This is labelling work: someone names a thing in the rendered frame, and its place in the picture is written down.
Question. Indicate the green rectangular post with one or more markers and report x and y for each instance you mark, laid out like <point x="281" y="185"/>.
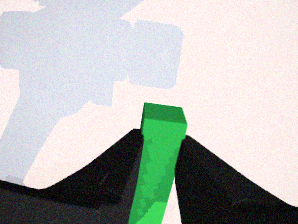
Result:
<point x="163" y="127"/>

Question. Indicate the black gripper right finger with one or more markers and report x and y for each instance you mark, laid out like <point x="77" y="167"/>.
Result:
<point x="209" y="191"/>

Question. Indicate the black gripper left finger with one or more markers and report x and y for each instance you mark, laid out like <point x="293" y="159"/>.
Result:
<point x="100" y="193"/>

